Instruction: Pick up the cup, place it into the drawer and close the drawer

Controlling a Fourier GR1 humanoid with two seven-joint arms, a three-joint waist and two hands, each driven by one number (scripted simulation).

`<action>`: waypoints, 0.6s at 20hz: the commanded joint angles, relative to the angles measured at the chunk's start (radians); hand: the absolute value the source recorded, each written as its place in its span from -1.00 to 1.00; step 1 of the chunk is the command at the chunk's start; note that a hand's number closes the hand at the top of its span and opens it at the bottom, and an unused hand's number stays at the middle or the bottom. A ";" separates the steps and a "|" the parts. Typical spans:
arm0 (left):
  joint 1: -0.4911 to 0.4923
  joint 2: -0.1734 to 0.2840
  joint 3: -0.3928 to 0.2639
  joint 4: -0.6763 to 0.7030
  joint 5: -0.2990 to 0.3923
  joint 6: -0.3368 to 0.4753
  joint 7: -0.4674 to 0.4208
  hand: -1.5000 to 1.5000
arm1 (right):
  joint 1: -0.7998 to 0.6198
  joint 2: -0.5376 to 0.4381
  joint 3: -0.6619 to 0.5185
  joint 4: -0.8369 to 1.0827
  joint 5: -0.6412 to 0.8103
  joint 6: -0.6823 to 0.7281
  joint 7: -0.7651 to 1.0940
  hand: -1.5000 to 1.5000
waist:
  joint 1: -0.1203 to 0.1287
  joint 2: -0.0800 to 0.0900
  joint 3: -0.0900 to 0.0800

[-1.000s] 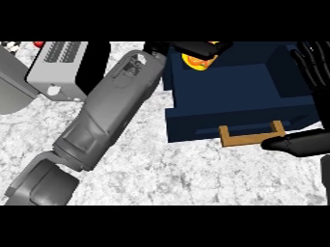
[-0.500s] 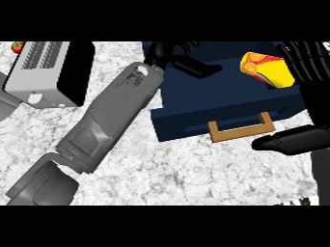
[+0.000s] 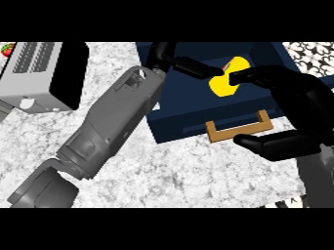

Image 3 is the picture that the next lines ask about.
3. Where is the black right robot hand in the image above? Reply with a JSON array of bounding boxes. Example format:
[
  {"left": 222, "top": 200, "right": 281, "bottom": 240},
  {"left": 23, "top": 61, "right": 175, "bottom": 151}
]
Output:
[{"left": 228, "top": 64, "right": 334, "bottom": 162}]

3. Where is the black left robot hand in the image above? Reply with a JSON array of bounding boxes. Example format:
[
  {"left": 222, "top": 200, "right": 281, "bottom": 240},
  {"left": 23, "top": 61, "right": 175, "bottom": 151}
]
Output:
[{"left": 147, "top": 41, "right": 225, "bottom": 81}]

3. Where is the yellow cup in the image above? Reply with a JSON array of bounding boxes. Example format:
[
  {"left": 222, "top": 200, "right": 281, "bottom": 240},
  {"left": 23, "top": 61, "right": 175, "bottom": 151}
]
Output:
[{"left": 207, "top": 56, "right": 252, "bottom": 99}]

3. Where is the navy blue drawer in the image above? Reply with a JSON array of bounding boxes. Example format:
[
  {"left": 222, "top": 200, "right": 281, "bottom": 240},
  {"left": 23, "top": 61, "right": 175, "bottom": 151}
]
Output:
[
  {"left": 135, "top": 41, "right": 334, "bottom": 122},
  {"left": 146, "top": 97, "right": 293, "bottom": 145}
]

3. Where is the navy blue drawer front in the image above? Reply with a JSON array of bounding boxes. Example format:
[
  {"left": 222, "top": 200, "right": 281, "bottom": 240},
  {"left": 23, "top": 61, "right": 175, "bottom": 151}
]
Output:
[{"left": 146, "top": 97, "right": 293, "bottom": 145}]

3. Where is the grey and black toaster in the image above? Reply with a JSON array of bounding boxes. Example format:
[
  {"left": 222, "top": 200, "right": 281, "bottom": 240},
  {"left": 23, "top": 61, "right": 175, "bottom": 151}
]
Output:
[{"left": 0, "top": 41, "right": 91, "bottom": 114}]

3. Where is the red strawberry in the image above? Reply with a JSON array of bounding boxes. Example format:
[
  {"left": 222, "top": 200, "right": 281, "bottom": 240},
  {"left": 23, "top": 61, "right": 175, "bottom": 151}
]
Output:
[{"left": 0, "top": 42, "right": 17, "bottom": 59}]

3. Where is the brown wooden drawer handle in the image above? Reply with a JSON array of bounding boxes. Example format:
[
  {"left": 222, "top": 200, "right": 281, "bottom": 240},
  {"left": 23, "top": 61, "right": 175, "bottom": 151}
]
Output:
[{"left": 204, "top": 108, "right": 275, "bottom": 144}]

